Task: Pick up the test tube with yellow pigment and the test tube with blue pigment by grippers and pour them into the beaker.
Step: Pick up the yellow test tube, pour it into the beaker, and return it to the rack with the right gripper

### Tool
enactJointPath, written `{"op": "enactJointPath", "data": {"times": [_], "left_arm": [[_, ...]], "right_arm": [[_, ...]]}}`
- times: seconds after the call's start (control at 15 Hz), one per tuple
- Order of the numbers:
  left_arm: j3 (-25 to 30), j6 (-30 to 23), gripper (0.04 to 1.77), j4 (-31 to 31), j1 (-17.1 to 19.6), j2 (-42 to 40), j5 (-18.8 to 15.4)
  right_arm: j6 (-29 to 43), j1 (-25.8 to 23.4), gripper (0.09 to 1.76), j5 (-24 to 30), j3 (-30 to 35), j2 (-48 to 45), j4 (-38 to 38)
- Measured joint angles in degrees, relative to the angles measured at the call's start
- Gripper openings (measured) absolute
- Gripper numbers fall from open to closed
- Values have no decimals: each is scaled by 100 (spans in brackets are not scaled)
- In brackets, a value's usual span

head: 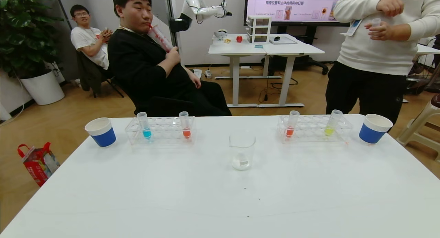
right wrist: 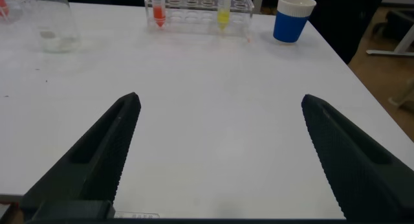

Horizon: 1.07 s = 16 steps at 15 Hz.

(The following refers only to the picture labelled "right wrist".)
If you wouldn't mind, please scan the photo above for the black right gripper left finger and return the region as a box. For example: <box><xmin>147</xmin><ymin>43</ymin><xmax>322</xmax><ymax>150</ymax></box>
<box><xmin>19</xmin><ymin>92</ymin><xmax>142</xmax><ymax>208</ymax></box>

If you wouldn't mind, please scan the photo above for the clear acrylic tube rack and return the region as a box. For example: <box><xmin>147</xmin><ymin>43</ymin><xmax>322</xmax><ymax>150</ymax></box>
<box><xmin>0</xmin><ymin>0</ymin><xmax>23</xmax><ymax>24</ymax></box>
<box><xmin>144</xmin><ymin>0</ymin><xmax>255</xmax><ymax>38</ymax></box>

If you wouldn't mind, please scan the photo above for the person in dark clothes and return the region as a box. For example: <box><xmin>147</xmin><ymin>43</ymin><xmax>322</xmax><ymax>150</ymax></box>
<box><xmin>307</xmin><ymin>0</ymin><xmax>387</xmax><ymax>65</ymax></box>

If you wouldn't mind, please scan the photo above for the red pigment test tube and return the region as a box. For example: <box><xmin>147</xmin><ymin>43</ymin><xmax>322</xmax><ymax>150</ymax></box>
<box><xmin>0</xmin><ymin>0</ymin><xmax>10</xmax><ymax>19</ymax></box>
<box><xmin>151</xmin><ymin>0</ymin><xmax>167</xmax><ymax>28</ymax></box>

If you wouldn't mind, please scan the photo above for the clear glass beaker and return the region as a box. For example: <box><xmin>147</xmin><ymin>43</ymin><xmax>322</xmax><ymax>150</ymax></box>
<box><xmin>6</xmin><ymin>0</ymin><xmax>82</xmax><ymax>54</ymax></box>

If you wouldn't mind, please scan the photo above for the blue white paper cup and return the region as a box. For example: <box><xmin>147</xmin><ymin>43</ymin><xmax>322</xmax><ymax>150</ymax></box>
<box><xmin>272</xmin><ymin>0</ymin><xmax>318</xmax><ymax>44</ymax></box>

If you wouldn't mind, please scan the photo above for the yellow pigment test tube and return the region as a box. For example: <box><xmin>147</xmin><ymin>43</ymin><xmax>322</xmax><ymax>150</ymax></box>
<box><xmin>217</xmin><ymin>0</ymin><xmax>233</xmax><ymax>32</ymax></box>

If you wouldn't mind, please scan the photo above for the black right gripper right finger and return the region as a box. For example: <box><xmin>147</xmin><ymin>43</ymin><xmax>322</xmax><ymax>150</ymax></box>
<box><xmin>301</xmin><ymin>94</ymin><xmax>414</xmax><ymax>221</ymax></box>

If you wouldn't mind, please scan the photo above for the long white lab desk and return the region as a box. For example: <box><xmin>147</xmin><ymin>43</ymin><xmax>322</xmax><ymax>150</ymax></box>
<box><xmin>365</xmin><ymin>23</ymin><xmax>414</xmax><ymax>58</ymax></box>

